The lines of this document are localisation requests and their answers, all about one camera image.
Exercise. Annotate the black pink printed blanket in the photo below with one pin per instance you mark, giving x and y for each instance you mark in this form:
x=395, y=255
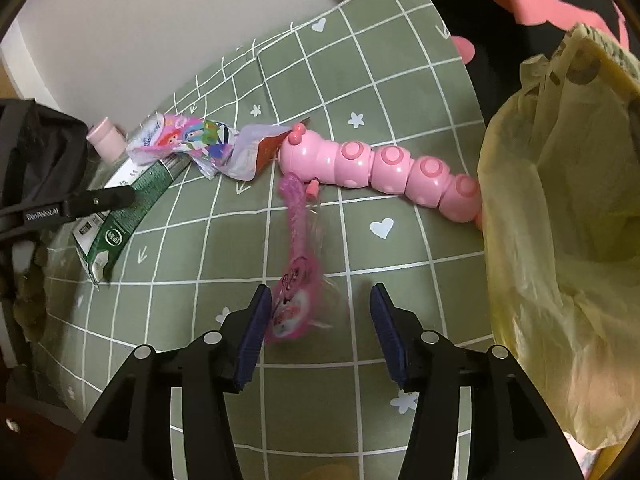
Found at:
x=480, y=20

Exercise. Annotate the yellow plastic bag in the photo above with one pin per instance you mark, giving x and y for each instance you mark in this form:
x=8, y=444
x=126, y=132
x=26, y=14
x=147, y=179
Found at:
x=550, y=210

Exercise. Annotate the green grid mat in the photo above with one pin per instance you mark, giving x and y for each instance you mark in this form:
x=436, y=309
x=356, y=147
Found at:
x=350, y=400

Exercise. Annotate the colourful cartoon wrapper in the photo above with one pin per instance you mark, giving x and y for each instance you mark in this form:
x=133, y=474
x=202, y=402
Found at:
x=200, y=135

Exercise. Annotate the green white carton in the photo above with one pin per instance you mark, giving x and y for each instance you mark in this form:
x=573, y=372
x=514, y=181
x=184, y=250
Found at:
x=145, y=195

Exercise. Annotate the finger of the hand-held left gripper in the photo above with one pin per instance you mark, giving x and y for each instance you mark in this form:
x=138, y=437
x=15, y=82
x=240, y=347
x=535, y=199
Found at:
x=100, y=201

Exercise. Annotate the pink caterpillar toy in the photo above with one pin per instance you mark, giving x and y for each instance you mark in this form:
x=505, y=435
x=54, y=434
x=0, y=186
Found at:
x=350, y=170

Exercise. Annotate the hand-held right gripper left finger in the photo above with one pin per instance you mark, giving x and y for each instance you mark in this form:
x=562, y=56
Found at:
x=252, y=340

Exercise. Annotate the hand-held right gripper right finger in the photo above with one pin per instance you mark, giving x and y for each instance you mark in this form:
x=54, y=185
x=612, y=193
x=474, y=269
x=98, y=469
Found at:
x=390, y=335

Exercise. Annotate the lilac wrapper with orange corner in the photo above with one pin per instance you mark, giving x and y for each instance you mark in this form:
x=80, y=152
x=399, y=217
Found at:
x=245, y=155

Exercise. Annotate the pink glitter candy wrapper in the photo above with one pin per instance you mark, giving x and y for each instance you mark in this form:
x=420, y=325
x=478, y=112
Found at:
x=295, y=280

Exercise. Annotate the black bag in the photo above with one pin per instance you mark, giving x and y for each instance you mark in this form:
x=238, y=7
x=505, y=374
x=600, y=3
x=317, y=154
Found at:
x=35, y=150

